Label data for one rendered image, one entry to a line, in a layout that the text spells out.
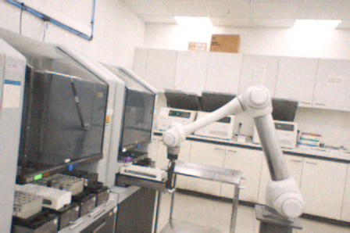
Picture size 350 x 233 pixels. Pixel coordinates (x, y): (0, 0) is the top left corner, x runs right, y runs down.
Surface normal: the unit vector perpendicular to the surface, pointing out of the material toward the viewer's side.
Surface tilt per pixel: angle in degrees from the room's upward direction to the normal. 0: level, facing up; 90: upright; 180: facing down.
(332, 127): 90
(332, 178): 90
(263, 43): 90
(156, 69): 90
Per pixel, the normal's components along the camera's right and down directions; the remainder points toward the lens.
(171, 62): -0.25, 0.02
